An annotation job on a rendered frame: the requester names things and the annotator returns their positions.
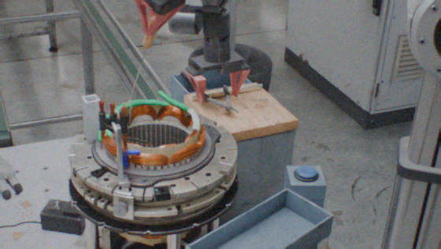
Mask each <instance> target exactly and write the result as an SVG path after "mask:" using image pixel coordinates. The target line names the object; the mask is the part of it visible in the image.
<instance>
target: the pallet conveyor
mask: <svg viewBox="0 0 441 249"><path fill-rule="evenodd" d="M96 1H97V2H98V4H99V5H100V7H101V8H102V9H103V10H104V12H105V13H106V16H107V17H108V18H109V19H110V21H111V22H112V23H113V26H114V27H115V29H116V30H117V31H118V32H119V33H120V34H121V37H122V39H123V40H124V41H125V42H126V43H127V44H128V46H129V48H130V49H131V51H132V52H133V54H134V55H135V56H136V57H137V59H138V61H139V63H141V64H142V66H143V68H144V69H145V71H146V72H147V73H148V75H149V76H150V78H151V79H152V80H153V82H154V83H155V85H156V86H157V87H158V88H159V90H160V91H163V92H164V93H166V94H167V95H169V96H170V97H172V95H170V93H169V90H168V89H167V87H165V85H164V84H163V83H162V82H161V79H159V77H158V76H157V74H156V73H155V71H153V69H152V68H151V66H150V65H149V64H148V63H147V61H146V60H145V58H144V59H143V56H142V55H141V53H140V52H139V50H138V49H137V47H136V46H135V44H134V43H133V42H132V41H131V40H130V39H129V36H128V34H127V33H126V32H125V31H124V29H123V28H122V27H121V25H120V24H119V23H118V21H117V20H116V18H115V17H114V16H113V14H112V13H111V12H110V10H109V9H108V8H107V7H106V4H105V3H104V2H103V0H96ZM45 2H46V13H40V14H32V15H23V16H15V17H0V25H4V24H25V23H33V22H40V21H47V25H46V26H45V27H44V28H43V30H38V31H31V32H10V33H3V34H0V40H3V39H16V38H24V37H31V36H37V35H49V40H50V52H57V51H58V48H57V47H56V46H57V34H56V26H55V20H62V19H70V18H77V17H80V27H81V37H82V57H83V77H84V86H85V95H95V71H94V59H93V48H92V36H91V34H92V35H93V36H94V38H95V40H96V41H97V42H98V45H99V47H100V48H101V49H102V51H103V53H104V55H105V56H106V58H107V60H108V61H109V63H110V64H111V65H112V67H113V70H114V71H115V73H116V74H117V76H118V77H119V79H120V80H121V83H122V84H123V86H124V87H125V89H126V90H127V92H128V93H129V95H130V97H131V94H132V91H133V87H135V88H134V91H133V94H132V97H131V99H132V101H133V100H136V99H145V100H151V99H155V100H159V99H158V97H157V96H156V95H155V93H154V92H153V90H152V88H151V87H150V86H149V84H148V83H147V82H146V80H145V79H144V77H143V75H142V74H141V72H139V75H138V78H137V74H138V69H137V67H136V65H135V64H134V63H133V61H132V60H131V58H130V57H129V55H128V54H127V52H126V51H125V49H124V48H123V47H122V46H121V43H120V42H119V40H117V38H116V36H115V35H114V34H113V32H112V31H111V29H110V28H109V26H108V24H106V21H105V20H104V19H103V17H102V16H101V15H100V13H99V12H98V9H96V8H95V6H94V4H93V3H92V1H91V0H72V2H73V3H74V6H75V7H76V9H77V10H70V11H63V12H54V3H53V0H45ZM142 59H143V63H142V62H141V61H142ZM136 79H137V81H136ZM135 81H136V85H135ZM80 112H81V113H72V114H66V115H61V116H57V117H48V118H37V119H33V120H27V121H18V122H13V123H9V120H8V117H7V114H6V109H5V106H4V100H3V97H2V92H1V88H0V149H3V148H7V147H13V141H12V132H11V131H12V130H17V129H22V128H30V127H35V126H45V125H54V124H59V123H64V122H69V121H78V120H83V111H82V110H81V111H80Z"/></svg>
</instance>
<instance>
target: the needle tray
mask: <svg viewBox="0 0 441 249"><path fill-rule="evenodd" d="M332 220H333V214H331V213H330V212H327V211H326V210H324V209H322V208H321V207H319V206H317V204H313V203H311V202H310V201H309V200H308V199H305V198H303V197H301V196H300V195H298V194H296V193H294V192H293V191H292V190H290V189H287V188H286V189H284V190H282V191H280V192H279V193H278V194H276V195H274V196H273V197H270V198H269V199H266V200H265V201H264V202H262V203H261V204H259V205H256V206H255V207H253V208H252V209H250V210H248V211H247V212H244V213H243V214H240V215H239V216H238V217H236V218H234V219H233V220H230V221H229V222H227V223H225V224H224V225H222V226H221V227H220V228H216V229H215V230H213V231H212V232H210V233H208V234H207V235H206V236H203V237H201V238H199V239H198V240H196V241H195V242H194V243H190V244H189V245H187V246H186V247H185V249H311V248H312V247H314V246H315V245H317V243H320V242H321V241H322V240H324V239H325V238H326V237H328V236H330V235H331V233H332Z"/></svg>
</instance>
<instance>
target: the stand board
mask: <svg viewBox="0 0 441 249"><path fill-rule="evenodd" d="M254 85H257V83H253V84H245V85H242V86H241V87H249V86H254ZM216 91H223V88H221V89H216V90H212V91H205V93H206V94H208V93H212V92H216ZM192 95H196V93H195V94H191V95H184V96H183V103H184V104H185V105H187V106H189V107H191V108H192V109H193V110H194V111H195V112H196V113H199V114H201V116H202V115H203V116H205V117H208V118H211V119H213V120H215V121H216V122H217V126H221V125H222V126H224V127H225V128H226V129H227V130H228V131H229V132H230V133H231V134H232V136H233V137H234V139H235V141H236V142H239V141H243V140H247V139H253V138H256V137H260V136H267V135H270V134H277V133H281V132H286V131H290V130H294V129H297V128H298V118H296V117H294V115H293V114H292V113H291V112H290V111H288V110H286V108H285V107H284V106H282V105H281V104H280V103H279V102H277V101H276V100H275V99H274V98H273V97H272V96H271V95H270V94H269V93H268V92H267V91H265V90H264V89H263V88H262V90H259V91H252V92H247V93H242V94H238V95H237V97H235V96H234V95H230V103H231V105H232V107H233V108H234V109H236V110H238V111H239V112H238V113H237V112H235V111H234V110H232V112H231V114H230V115H229V114H224V115H219V107H220V106H218V105H215V104H214V103H212V102H204V103H203V105H202V104H201V103H200V102H192ZM223 98H224V99H225V100H226V98H225V96H223V97H219V98H214V99H215V100H217V101H218V102H222V103H224V104H226V102H225V101H224V100H223ZM264 98H267V99H268V106H265V107H262V108H257V109H255V108H254V107H255V100H259V99H264Z"/></svg>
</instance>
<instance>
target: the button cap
mask: <svg viewBox="0 0 441 249"><path fill-rule="evenodd" d="M296 175H297V176H298V177H300V178H302V179H304V180H312V179H314V178H316V177H317V171H316V170H315V168H313V167H311V166H309V165H302V166H300V167H298V168H297V170H296Z"/></svg>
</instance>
